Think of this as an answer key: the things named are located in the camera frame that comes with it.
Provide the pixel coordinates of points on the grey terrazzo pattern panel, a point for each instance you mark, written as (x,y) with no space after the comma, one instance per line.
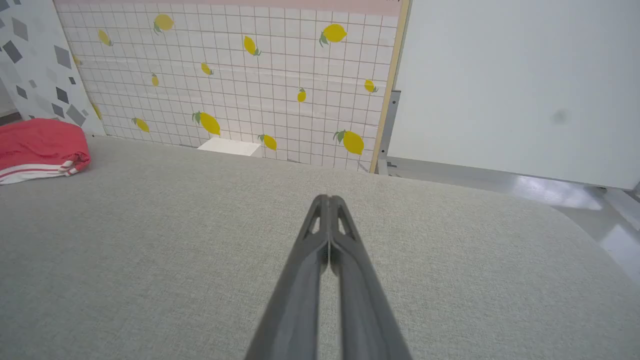
(40,65)

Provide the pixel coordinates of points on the grey metal bracket foot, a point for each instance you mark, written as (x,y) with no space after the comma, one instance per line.
(385,145)

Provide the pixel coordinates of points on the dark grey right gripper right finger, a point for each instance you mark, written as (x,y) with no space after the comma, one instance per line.
(365,310)

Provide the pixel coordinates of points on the wooden panel frame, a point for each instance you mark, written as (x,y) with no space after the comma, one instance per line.
(394,65)

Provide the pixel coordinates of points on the plain white partition board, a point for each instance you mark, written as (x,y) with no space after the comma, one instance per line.
(500,75)

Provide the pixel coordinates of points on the red and white sports garment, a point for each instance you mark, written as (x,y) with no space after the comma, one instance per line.
(40,142)

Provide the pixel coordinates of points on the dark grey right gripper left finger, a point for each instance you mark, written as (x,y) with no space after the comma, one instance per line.
(300,300)

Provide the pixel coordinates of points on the white rectangular block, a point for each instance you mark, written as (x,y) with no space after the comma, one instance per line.
(230,146)

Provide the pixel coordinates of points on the lemon print tile panel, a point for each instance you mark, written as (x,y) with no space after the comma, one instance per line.
(250,100)

